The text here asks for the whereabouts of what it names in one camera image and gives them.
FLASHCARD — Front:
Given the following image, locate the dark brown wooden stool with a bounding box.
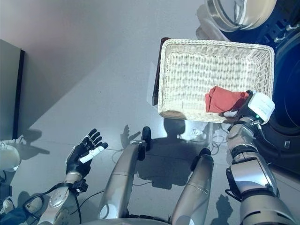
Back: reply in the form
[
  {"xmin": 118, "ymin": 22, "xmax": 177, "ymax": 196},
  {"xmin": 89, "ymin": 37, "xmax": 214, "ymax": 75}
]
[{"xmin": 151, "ymin": 37, "xmax": 171, "ymax": 106}]

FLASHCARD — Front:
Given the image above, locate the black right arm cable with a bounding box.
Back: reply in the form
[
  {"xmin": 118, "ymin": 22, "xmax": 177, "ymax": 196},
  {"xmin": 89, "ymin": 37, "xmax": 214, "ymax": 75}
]
[{"xmin": 224, "ymin": 120, "xmax": 282, "ymax": 203}]

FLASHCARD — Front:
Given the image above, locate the right silver robot leg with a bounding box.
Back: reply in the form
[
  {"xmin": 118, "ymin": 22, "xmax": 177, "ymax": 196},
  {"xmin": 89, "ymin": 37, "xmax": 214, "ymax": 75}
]
[{"xmin": 170, "ymin": 148, "xmax": 214, "ymax": 225}]

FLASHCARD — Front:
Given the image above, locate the dark grey washing machine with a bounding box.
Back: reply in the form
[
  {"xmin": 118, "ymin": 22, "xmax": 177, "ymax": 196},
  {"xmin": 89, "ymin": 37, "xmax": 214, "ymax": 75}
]
[{"xmin": 222, "ymin": 0, "xmax": 300, "ymax": 174}]

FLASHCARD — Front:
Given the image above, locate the white rounded device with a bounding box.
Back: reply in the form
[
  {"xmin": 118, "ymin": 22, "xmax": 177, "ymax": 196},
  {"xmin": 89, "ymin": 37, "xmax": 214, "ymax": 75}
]
[{"xmin": 0, "ymin": 144, "xmax": 21, "ymax": 172}]

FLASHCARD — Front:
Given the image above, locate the red cloth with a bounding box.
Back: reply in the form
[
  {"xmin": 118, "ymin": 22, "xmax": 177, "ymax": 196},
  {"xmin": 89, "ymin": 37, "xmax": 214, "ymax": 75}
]
[{"xmin": 205, "ymin": 86, "xmax": 249, "ymax": 113}]

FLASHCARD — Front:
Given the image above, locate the beige sneaker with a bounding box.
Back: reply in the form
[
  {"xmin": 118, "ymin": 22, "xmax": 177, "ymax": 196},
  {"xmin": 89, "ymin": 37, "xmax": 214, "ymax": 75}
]
[{"xmin": 2, "ymin": 198, "xmax": 15, "ymax": 213}]

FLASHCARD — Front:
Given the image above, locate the silver robot torso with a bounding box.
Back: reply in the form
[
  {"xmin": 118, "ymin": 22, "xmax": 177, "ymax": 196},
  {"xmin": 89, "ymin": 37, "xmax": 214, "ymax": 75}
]
[{"xmin": 89, "ymin": 217, "xmax": 169, "ymax": 225}]

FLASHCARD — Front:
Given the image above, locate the white wicker basket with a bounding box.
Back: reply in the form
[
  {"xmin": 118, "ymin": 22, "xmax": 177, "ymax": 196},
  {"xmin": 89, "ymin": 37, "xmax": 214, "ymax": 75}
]
[{"xmin": 158, "ymin": 38, "xmax": 275, "ymax": 124}]

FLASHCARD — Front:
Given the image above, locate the grey board with dark edge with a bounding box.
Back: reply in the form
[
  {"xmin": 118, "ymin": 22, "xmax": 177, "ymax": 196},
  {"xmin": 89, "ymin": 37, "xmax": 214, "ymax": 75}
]
[{"xmin": 0, "ymin": 39, "xmax": 25, "ymax": 140}]

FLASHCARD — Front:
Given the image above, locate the blue jeans leg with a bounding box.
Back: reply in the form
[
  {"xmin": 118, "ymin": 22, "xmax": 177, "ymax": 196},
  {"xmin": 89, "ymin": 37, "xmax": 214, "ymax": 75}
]
[{"xmin": 0, "ymin": 206, "xmax": 28, "ymax": 225}]

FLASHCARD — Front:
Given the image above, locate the left silver robot leg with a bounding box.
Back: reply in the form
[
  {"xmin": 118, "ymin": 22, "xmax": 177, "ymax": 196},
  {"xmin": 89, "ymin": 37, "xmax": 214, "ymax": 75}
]
[{"xmin": 97, "ymin": 126, "xmax": 152, "ymax": 220}]

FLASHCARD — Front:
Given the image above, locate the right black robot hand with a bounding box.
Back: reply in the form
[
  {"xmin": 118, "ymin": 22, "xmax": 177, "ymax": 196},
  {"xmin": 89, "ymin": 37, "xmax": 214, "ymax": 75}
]
[{"xmin": 219, "ymin": 90, "xmax": 275, "ymax": 125}]

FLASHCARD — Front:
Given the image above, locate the round glass washer door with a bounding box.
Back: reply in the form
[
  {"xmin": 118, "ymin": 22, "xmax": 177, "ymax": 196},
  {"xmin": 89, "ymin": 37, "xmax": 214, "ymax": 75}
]
[{"xmin": 195, "ymin": 0, "xmax": 278, "ymax": 33}]

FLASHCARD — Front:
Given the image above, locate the silver robot leg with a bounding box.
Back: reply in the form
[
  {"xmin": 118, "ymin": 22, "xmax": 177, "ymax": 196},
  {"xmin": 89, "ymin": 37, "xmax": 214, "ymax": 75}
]
[
  {"xmin": 97, "ymin": 126, "xmax": 152, "ymax": 220},
  {"xmin": 170, "ymin": 148, "xmax": 214, "ymax": 225}
]

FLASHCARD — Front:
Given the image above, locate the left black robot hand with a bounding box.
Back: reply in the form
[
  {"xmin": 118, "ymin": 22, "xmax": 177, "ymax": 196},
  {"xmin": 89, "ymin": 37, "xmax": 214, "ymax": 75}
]
[{"xmin": 65, "ymin": 128, "xmax": 109, "ymax": 179}]

